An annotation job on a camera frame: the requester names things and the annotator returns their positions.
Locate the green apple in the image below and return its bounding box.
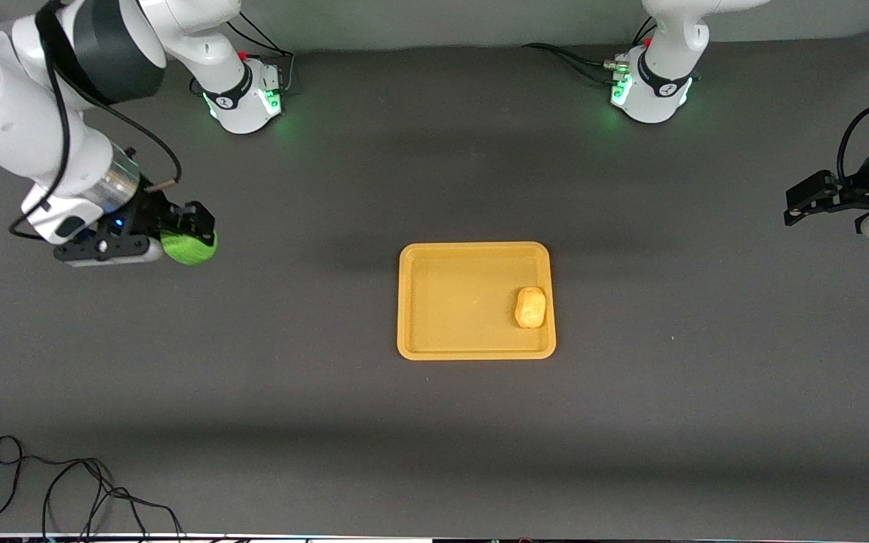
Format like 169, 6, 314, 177
161, 229, 219, 266

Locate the yellow-brown potato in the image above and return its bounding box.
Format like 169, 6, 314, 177
514, 286, 547, 330

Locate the yellow plastic tray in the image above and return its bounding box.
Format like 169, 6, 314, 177
397, 241, 557, 361

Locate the dark grey table mat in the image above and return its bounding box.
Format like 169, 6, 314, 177
0, 30, 869, 538

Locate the black right arm base cable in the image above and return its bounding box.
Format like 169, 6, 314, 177
192, 11, 296, 99

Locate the black arm base cable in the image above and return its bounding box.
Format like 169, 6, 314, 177
192, 11, 296, 99
521, 15, 658, 85

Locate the thin black loose cable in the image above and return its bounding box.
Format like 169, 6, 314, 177
0, 435, 186, 541

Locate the black left arm base cable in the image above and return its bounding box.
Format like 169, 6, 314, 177
521, 15, 658, 85

